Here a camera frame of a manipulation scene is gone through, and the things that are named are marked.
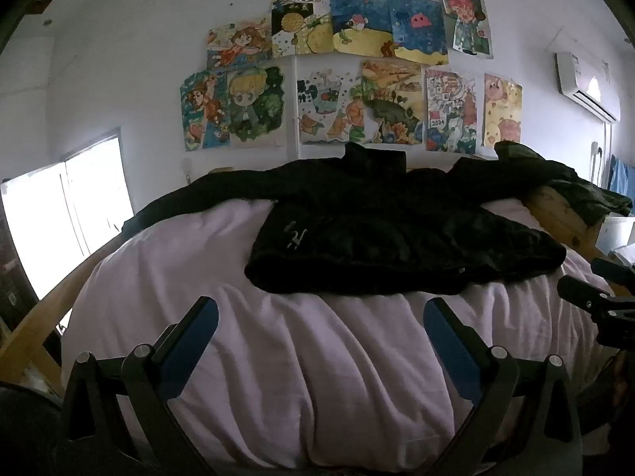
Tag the olive green garment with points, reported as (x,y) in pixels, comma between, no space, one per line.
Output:
(580,193)

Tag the yellow moon drawing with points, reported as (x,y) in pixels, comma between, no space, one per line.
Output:
(297,25)

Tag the blond boy green drawing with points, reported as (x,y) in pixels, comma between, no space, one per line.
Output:
(255,104)

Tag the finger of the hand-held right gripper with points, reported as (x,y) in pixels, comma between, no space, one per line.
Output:
(612,271)
(578,292)

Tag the orange-haired girl drawing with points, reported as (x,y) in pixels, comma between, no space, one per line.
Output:
(240,42)

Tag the light blue cloth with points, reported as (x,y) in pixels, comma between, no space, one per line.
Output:
(624,178)

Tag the white turtle drawing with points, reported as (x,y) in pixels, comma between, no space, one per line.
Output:
(327,104)

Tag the blue sea fish drawing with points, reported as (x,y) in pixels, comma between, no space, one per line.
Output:
(359,17)

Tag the pink pig drawing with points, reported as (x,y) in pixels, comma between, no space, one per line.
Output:
(502,109)

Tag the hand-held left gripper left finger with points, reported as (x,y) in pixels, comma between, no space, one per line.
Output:
(191,352)

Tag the red-haired girl drawing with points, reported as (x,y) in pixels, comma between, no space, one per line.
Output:
(469,22)

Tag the swimming girl drawing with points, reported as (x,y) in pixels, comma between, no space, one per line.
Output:
(203,109)

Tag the pale pink duvet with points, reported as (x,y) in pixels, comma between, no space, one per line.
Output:
(297,357)

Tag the busy city doodle drawing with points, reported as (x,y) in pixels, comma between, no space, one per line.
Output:
(450,109)

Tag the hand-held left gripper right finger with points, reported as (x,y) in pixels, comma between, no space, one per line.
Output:
(451,352)

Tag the white storage box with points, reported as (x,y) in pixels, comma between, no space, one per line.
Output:
(617,235)

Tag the blue pink jellyfish drawing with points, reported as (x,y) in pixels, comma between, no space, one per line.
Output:
(419,25)

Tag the bright window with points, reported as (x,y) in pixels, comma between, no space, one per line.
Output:
(64,218)

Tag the black jacket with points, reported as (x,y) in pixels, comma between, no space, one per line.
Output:
(372,238)

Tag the white air conditioner pipe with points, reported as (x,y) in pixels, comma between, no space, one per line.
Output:
(606,148)

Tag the wooden bed frame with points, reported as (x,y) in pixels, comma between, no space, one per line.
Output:
(555,218)

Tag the white air conditioner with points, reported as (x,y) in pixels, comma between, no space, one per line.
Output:
(585,84)

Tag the green dinosaur drawing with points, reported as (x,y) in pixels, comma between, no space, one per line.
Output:
(394,104)

